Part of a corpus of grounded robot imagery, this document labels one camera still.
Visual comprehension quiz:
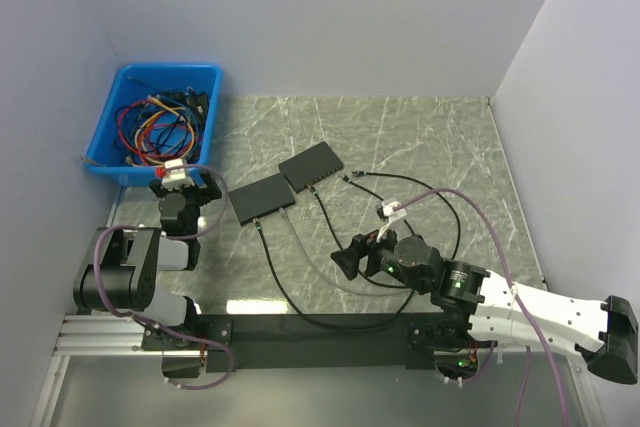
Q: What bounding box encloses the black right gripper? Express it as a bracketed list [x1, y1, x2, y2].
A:
[330, 219, 429, 294]

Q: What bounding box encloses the black network switch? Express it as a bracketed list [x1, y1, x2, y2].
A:
[229, 173, 296, 226]
[278, 141, 344, 193]

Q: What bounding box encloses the black cable with teal plug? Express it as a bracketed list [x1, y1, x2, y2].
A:
[252, 185, 416, 331]

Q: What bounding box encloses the grey ethernet cable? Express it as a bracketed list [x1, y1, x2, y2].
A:
[277, 206, 371, 298]

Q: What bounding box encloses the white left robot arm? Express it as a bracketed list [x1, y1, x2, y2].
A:
[73, 161, 229, 349]

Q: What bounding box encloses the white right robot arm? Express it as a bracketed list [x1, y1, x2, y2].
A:
[330, 231, 639, 385]

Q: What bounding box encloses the blue plastic bin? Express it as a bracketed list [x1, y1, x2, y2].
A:
[84, 63, 223, 187]

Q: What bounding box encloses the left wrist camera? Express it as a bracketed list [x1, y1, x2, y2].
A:
[156, 159, 195, 190]

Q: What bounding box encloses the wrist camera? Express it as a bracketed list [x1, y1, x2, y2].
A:
[376, 198, 407, 243]
[156, 159, 195, 190]

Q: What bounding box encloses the blue ethernet cable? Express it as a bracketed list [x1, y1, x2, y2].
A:
[119, 89, 209, 163]

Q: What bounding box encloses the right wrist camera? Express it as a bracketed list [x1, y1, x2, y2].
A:
[376, 198, 407, 243]

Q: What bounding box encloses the yellow ethernet cable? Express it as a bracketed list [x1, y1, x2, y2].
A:
[124, 94, 201, 166]

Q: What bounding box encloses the black cable in bin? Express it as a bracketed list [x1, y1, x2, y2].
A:
[114, 84, 211, 163]

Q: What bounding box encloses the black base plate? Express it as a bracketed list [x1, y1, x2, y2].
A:
[141, 313, 471, 379]

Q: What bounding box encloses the red ethernet cable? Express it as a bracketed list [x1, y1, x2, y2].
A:
[117, 101, 201, 166]

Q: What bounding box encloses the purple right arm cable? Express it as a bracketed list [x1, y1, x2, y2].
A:
[394, 188, 574, 427]

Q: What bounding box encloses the aluminium rail frame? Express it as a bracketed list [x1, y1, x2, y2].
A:
[29, 186, 584, 427]

